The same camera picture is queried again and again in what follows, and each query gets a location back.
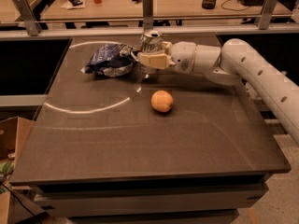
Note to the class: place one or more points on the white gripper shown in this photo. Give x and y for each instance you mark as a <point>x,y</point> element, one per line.
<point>183,56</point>

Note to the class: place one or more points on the metal rail bracket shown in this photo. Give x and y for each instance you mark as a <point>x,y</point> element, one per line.
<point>147,14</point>
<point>263,20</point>
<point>31,25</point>

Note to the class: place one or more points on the black mesh cup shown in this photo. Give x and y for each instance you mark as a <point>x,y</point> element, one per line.
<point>209,4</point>

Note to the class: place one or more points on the orange fruit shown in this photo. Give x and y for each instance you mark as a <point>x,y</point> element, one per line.
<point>161,101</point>

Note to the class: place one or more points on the right metal rail bracket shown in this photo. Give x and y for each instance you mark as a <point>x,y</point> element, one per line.
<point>263,20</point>

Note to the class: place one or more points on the left metal rail bracket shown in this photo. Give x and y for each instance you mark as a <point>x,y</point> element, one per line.
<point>31,25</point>

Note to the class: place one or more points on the middle metal rail bracket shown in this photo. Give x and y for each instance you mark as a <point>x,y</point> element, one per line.
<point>147,14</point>

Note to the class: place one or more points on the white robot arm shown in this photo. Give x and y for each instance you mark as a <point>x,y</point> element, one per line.
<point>236,59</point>

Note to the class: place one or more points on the green white 7up can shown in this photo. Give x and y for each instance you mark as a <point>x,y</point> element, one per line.
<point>151,42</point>

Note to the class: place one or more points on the blue crumpled chip bag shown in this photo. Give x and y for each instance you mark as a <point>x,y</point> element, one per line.
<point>112,60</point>

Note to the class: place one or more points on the brown cardboard box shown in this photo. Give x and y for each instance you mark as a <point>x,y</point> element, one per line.
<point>16,204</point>

